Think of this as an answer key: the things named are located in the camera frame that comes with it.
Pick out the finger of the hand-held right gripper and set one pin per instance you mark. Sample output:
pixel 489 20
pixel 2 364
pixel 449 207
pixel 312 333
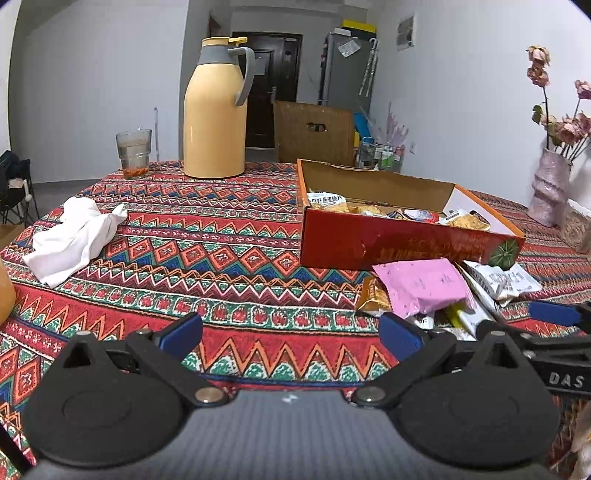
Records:
pixel 554 314
pixel 545 344

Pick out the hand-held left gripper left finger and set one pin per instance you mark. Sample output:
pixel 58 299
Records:
pixel 178 334

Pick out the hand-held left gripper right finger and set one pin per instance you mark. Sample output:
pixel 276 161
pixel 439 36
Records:
pixel 401 337

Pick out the orange snack packet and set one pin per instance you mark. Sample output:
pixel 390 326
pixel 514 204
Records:
pixel 374 300

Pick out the white snack packet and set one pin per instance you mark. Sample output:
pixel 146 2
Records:
pixel 508 281

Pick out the pink snack packet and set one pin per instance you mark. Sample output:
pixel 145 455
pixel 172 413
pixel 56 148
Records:
pixel 425 284

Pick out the red cardboard box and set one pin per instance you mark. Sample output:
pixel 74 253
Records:
pixel 392 244

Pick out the yellow stick packet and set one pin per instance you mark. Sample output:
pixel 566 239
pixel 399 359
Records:
pixel 456 314

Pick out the small blue white packet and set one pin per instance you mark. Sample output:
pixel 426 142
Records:
pixel 418 215

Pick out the white orange crisps packet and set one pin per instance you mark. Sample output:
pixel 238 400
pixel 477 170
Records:
pixel 325 202
pixel 464 220

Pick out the white cloth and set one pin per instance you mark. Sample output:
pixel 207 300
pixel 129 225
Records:
pixel 69 240

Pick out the orange rounded object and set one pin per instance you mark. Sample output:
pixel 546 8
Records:
pixel 5 295

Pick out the clear drinking glass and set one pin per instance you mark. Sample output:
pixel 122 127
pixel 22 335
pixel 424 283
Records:
pixel 134 154

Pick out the bunch of dried pink roses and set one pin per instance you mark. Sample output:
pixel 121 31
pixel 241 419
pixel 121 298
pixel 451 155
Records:
pixel 570 127

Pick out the pale pink plastic sheet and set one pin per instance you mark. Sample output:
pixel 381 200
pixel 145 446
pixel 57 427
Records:
pixel 395 129

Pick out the blue plastic item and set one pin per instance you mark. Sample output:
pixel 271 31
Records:
pixel 364 125

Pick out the yellow thermos jug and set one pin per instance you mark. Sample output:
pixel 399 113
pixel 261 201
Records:
pixel 212 120

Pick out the black folding chair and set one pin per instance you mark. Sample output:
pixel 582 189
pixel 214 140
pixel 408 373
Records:
pixel 14 184

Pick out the dark entrance door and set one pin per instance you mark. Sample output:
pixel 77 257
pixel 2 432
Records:
pixel 263 101

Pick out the grey refrigerator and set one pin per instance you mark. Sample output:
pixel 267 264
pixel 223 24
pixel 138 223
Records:
pixel 344 78

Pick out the yellow storage box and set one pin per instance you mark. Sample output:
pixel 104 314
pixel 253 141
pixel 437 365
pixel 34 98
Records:
pixel 359 26

